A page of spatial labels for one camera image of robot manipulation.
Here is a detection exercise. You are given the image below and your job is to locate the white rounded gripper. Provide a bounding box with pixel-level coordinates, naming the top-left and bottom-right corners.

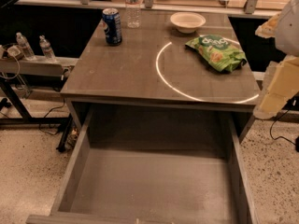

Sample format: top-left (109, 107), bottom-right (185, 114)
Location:
top-left (253, 0), bottom-right (299, 119)

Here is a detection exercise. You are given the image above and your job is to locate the green rice chip bag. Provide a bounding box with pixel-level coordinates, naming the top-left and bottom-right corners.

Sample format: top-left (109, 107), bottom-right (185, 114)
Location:
top-left (185, 35), bottom-right (247, 73)

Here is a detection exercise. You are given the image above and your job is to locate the open grey top drawer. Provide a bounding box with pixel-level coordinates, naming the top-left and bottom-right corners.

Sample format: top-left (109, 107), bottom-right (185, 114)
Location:
top-left (26, 105), bottom-right (260, 224)

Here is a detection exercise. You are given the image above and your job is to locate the white paper bowl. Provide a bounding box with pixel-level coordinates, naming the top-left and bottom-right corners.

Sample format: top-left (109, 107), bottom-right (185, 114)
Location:
top-left (170, 12), bottom-right (206, 34)

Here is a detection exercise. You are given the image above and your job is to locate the grey cabinet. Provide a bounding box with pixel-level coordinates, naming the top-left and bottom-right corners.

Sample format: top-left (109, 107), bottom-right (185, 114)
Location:
top-left (61, 9), bottom-right (259, 139)

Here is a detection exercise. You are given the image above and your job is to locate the clear plastic water bottle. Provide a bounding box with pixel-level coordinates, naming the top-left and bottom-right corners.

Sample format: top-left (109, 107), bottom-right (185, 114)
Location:
top-left (125, 0), bottom-right (141, 28)

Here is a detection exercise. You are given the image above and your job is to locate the blue soda can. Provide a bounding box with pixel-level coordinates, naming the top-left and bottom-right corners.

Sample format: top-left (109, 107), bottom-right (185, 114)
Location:
top-left (102, 7), bottom-right (122, 46)

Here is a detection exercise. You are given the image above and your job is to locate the small water bottle right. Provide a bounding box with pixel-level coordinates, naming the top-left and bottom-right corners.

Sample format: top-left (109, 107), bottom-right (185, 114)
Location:
top-left (39, 35), bottom-right (57, 63)

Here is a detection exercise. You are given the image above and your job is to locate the small water bottle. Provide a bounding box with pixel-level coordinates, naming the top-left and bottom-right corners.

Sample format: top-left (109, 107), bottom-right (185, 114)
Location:
top-left (39, 35), bottom-right (57, 63)
top-left (16, 32), bottom-right (36, 61)

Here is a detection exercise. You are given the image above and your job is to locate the grey side bench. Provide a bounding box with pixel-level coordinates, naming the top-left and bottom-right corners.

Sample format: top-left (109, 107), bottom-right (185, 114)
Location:
top-left (0, 56), bottom-right (78, 152)

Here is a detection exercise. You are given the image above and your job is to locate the small water bottle left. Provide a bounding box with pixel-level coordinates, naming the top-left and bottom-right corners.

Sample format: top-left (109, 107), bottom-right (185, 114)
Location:
top-left (16, 32), bottom-right (36, 61)

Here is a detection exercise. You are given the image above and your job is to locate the back shelf rail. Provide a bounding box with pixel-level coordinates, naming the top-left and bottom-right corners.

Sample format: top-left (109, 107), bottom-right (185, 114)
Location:
top-left (18, 0), bottom-right (290, 17)

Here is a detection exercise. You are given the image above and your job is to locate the black cable on floor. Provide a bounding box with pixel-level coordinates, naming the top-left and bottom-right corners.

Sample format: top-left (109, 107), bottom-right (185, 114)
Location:
top-left (269, 98), bottom-right (299, 152)

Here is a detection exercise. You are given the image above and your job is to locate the black cable left floor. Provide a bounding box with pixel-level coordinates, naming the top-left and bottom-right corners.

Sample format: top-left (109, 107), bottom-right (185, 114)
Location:
top-left (37, 98), bottom-right (68, 137)

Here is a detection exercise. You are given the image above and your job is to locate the small device with cable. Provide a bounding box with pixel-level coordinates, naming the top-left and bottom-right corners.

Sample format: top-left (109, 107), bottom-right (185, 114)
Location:
top-left (0, 43), bottom-right (23, 61)

